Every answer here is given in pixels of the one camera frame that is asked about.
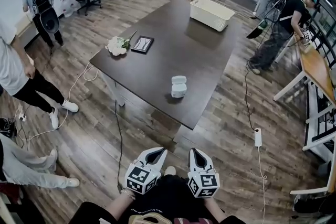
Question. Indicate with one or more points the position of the small white case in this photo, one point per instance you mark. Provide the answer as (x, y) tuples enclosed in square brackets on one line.
[(178, 91)]

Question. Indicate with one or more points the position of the black round backpack pod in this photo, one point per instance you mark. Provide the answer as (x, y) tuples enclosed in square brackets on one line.
[(48, 19)]

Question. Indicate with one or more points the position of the person's right forearm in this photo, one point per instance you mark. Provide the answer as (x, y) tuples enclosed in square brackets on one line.
[(212, 207)]

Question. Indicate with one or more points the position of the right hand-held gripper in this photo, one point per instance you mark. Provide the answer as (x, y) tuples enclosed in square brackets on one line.
[(203, 183)]

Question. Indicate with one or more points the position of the person's black printed shirt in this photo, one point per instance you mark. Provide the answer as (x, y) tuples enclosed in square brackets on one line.
[(168, 199)]

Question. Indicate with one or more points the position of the wooden desk with white legs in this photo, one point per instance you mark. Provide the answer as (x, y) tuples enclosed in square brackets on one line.
[(315, 65)]

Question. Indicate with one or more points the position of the person's white shoe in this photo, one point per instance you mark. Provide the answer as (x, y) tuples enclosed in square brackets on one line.
[(170, 171)]

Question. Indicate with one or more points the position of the person's left forearm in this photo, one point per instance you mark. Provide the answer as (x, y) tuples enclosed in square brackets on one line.
[(118, 204)]

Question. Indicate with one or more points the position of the black picture frame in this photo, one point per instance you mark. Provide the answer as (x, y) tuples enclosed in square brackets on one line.
[(143, 44)]

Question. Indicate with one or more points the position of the white artificial flower bouquet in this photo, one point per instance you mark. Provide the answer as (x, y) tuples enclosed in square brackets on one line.
[(116, 46)]

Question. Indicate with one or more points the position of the cream plastic basket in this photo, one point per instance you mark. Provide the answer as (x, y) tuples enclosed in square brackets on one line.
[(210, 14)]

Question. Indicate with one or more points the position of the white power strip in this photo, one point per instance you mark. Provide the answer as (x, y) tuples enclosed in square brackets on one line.
[(257, 137)]

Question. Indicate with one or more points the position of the white metal rack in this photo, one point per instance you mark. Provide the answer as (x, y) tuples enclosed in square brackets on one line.
[(319, 116)]

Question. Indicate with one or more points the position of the black green backpack pod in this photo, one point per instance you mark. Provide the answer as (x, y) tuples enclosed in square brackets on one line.
[(256, 31)]

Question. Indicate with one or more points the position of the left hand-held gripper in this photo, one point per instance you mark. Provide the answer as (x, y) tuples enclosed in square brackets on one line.
[(140, 178)]

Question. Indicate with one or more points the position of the white plastic bag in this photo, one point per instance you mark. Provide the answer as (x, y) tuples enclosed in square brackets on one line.
[(68, 6)]

